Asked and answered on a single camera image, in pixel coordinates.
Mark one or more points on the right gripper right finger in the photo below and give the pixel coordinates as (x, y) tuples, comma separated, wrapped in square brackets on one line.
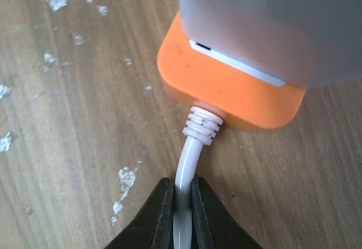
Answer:
[(213, 226)]

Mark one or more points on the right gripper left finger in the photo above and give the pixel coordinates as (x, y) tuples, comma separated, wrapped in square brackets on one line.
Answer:
[(152, 225)]

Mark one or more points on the orange power strip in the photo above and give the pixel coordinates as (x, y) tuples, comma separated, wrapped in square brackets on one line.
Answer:
[(243, 101)]

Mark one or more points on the white USB charger plug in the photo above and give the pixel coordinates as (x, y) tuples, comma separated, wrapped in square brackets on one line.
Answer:
[(308, 43)]

